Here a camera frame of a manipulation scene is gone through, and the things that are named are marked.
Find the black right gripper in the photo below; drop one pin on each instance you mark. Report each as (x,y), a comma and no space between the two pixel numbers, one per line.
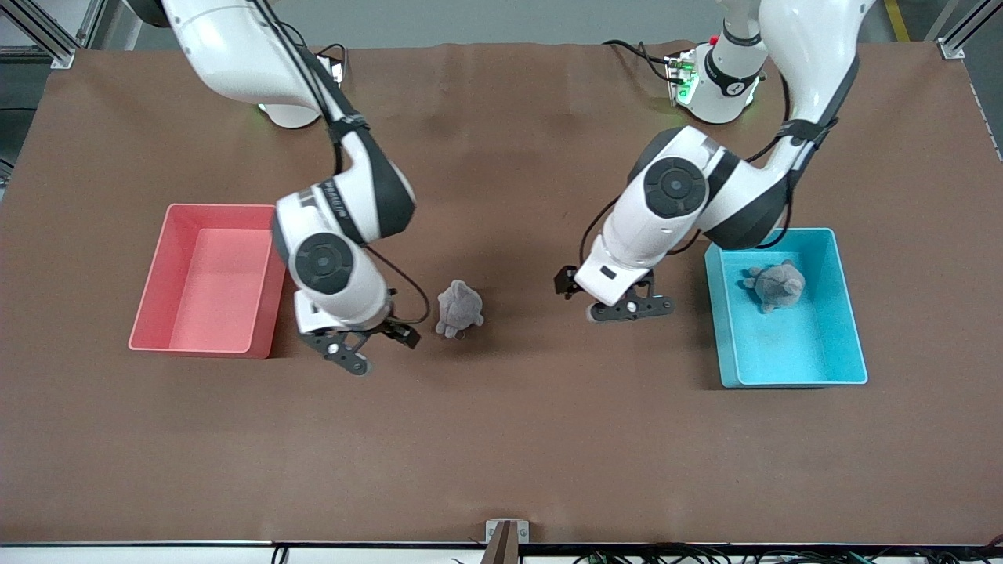
(399,331)

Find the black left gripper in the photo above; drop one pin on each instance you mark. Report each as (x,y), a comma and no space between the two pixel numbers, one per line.
(566,282)

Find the slim grey plush toy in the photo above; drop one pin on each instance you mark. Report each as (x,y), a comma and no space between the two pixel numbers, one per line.
(458,307)

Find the round grey plush toy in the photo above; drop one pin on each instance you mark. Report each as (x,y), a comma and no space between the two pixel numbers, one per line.
(776,286)

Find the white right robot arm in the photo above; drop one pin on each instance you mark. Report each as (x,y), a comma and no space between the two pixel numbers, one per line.
(353,298)

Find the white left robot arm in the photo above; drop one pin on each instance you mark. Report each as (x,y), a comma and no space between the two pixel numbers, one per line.
(642,235)

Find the pink plastic box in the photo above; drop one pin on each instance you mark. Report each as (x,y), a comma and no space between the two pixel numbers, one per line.
(219,329)

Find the blue plastic box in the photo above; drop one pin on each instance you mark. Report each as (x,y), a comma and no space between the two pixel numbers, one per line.
(783,352)

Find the brown table mat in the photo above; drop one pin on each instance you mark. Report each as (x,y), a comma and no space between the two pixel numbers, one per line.
(501,439)

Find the metal base connector plate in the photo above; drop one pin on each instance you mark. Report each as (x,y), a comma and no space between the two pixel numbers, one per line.
(338,70)
(675,74)

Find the grey metal bracket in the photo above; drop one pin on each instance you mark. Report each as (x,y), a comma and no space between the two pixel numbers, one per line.
(491,531)

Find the brown camera post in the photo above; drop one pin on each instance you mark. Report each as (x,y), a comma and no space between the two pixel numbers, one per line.
(501,548)

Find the aluminium frame profile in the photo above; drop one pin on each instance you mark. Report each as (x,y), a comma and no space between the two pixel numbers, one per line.
(55,43)
(954,49)

